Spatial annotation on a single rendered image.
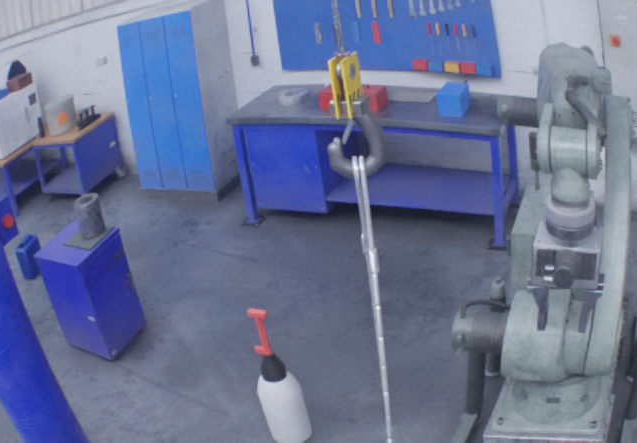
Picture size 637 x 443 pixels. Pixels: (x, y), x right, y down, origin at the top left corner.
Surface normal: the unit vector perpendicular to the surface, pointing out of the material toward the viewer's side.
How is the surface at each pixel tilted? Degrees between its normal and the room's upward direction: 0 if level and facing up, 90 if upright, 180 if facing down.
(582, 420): 0
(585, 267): 90
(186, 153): 90
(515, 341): 62
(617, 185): 49
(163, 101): 90
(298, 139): 90
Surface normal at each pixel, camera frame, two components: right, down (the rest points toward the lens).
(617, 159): -0.38, -0.22
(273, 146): -0.40, 0.48
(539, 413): -0.57, 0.11
